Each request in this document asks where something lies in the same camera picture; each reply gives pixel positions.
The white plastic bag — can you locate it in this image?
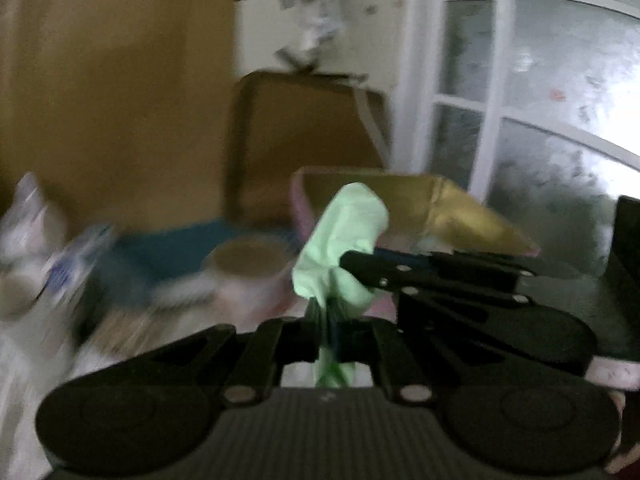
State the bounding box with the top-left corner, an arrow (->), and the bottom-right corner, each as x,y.
1,172 -> 67,318

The white blue packet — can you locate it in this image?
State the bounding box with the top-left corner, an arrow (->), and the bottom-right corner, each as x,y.
42,223 -> 117,308

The large brown cardboard panel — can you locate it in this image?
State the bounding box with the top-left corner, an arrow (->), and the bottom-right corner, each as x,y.
1,0 -> 234,232

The teal patterned cushion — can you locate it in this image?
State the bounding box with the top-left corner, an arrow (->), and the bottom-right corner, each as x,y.
90,220 -> 297,311

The light green soft cloth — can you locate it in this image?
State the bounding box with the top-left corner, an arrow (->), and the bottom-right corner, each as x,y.
292,182 -> 390,388

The round pink white tin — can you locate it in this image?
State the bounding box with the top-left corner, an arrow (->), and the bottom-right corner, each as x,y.
204,234 -> 295,332

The pink gold metal tin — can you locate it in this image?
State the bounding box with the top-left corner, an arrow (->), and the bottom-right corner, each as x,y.
290,166 -> 542,321

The white framed glass door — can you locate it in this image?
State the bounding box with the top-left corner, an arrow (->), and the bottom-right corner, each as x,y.
392,0 -> 639,274

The white power adapter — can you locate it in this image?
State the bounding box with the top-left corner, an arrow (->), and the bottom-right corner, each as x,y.
278,0 -> 352,66

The white patterned table cloth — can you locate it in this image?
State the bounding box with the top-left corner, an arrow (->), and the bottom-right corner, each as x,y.
1,282 -> 302,479

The brown tray leaning on wall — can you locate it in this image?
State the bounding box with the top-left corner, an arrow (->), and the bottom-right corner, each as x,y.
222,70 -> 387,226

